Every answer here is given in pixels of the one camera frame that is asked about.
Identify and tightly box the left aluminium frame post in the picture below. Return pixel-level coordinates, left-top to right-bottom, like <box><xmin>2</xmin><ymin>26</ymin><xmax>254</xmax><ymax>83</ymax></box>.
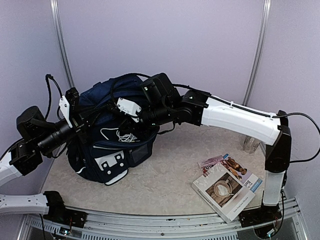
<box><xmin>49</xmin><ymin>0</ymin><xmax>75</xmax><ymax>88</ymax></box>

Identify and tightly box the aluminium frame post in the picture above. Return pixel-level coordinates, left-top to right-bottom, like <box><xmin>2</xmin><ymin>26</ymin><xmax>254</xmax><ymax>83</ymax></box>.
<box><xmin>242</xmin><ymin>0</ymin><xmax>272</xmax><ymax>106</ymax></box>
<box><xmin>49</xmin><ymin>0</ymin><xmax>75</xmax><ymax>88</ymax></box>

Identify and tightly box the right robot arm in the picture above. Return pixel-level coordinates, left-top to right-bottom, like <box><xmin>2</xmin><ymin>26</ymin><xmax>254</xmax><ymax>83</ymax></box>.
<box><xmin>114</xmin><ymin>73</ymin><xmax>292</xmax><ymax>227</ymax></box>

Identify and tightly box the beige ceramic mug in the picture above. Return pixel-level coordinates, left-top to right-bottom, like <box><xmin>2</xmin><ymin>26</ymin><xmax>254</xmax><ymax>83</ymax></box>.
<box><xmin>242</xmin><ymin>135</ymin><xmax>261</xmax><ymax>154</ymax></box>

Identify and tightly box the pink magazine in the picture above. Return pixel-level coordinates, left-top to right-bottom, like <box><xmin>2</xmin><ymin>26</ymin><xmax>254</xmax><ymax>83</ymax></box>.
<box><xmin>198</xmin><ymin>155</ymin><xmax>224</xmax><ymax>174</ymax></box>

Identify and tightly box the white charger with cable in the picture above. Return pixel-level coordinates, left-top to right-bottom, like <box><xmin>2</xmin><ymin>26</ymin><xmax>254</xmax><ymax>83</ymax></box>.
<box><xmin>100</xmin><ymin>127</ymin><xmax>138</xmax><ymax>143</ymax></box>

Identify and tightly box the navy blue backpack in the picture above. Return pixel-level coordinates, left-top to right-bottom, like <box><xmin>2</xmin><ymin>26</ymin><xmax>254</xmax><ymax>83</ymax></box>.
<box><xmin>66</xmin><ymin>73</ymin><xmax>160</xmax><ymax>186</ymax></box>

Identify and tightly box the white coffee cover book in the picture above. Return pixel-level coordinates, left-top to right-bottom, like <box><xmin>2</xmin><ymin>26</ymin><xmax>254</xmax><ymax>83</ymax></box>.
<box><xmin>191</xmin><ymin>162</ymin><xmax>256</xmax><ymax>224</ymax></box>

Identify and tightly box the front aluminium rail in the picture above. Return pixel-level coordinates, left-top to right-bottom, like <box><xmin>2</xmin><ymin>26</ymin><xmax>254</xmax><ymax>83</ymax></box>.
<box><xmin>16</xmin><ymin>196</ymin><xmax>310</xmax><ymax>240</ymax></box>

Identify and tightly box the right aluminium frame post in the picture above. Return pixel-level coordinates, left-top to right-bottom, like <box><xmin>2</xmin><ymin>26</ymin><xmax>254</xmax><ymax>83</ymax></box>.
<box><xmin>242</xmin><ymin>0</ymin><xmax>272</xmax><ymax>106</ymax></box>

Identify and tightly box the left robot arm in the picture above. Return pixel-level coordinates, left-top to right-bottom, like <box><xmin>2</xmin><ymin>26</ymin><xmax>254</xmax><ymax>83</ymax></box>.
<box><xmin>0</xmin><ymin>106</ymin><xmax>104</xmax><ymax>224</ymax></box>

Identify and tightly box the dog cover booklet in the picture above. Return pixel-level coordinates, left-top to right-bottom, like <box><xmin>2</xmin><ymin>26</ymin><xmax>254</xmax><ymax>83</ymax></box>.
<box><xmin>221</xmin><ymin>154</ymin><xmax>263</xmax><ymax>193</ymax></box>

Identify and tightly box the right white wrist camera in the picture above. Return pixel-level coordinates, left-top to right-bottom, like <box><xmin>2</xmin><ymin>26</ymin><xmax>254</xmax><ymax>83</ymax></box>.
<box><xmin>107</xmin><ymin>97</ymin><xmax>142</xmax><ymax>123</ymax></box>

